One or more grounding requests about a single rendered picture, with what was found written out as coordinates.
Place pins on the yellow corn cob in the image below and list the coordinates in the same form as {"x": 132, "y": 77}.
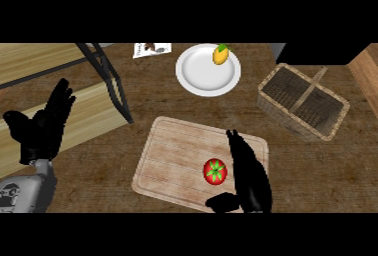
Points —
{"x": 220, "y": 55}

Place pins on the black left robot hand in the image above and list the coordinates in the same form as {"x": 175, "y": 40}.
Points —
{"x": 42, "y": 131}

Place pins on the brown wooden cabinet side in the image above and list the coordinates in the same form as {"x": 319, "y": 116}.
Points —
{"x": 366, "y": 78}

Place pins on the pale wooden shelf rack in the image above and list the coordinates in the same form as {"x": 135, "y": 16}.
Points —
{"x": 63, "y": 96}

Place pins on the white printed paper sheet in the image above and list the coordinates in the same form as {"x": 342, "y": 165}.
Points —
{"x": 149, "y": 49}

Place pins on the brown wicker basket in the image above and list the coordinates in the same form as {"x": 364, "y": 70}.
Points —
{"x": 302, "y": 103}

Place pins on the white round plate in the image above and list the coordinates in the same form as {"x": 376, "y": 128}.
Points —
{"x": 206, "y": 71}

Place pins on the red tomato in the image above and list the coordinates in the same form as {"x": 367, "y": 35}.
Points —
{"x": 214, "y": 171}

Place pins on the pale wooden cutting board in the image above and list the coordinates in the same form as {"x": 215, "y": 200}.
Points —
{"x": 181, "y": 156}

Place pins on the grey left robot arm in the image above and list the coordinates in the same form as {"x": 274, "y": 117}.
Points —
{"x": 25, "y": 191}

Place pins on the black appliance block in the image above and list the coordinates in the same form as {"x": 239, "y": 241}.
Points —
{"x": 319, "y": 52}

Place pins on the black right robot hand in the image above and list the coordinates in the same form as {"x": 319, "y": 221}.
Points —
{"x": 249, "y": 176}

